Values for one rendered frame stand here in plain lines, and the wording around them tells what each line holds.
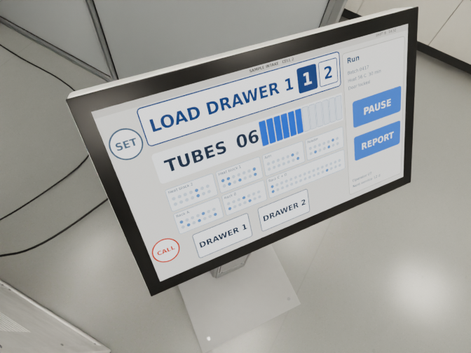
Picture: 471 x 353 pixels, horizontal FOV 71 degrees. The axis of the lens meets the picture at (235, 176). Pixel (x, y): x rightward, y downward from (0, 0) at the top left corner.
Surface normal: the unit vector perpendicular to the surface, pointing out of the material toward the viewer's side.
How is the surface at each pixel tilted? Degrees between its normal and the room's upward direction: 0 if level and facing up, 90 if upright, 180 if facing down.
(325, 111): 50
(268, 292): 3
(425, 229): 0
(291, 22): 90
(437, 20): 90
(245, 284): 3
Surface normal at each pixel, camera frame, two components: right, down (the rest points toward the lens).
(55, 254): 0.09, -0.45
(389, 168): 0.37, 0.35
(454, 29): -0.51, 0.75
